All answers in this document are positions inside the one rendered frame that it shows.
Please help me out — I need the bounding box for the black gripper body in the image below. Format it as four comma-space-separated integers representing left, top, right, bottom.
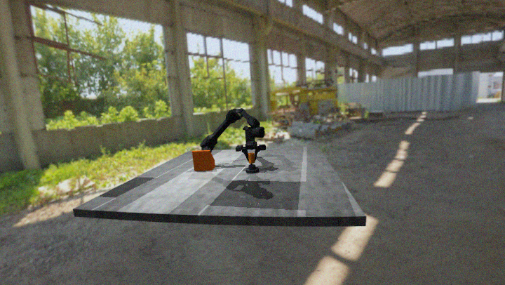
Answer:
236, 137, 266, 152

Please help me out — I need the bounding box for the orange knob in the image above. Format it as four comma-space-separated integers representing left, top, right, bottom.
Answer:
248, 153, 255, 164

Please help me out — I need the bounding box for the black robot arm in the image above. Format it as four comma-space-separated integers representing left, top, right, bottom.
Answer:
200, 108, 264, 152

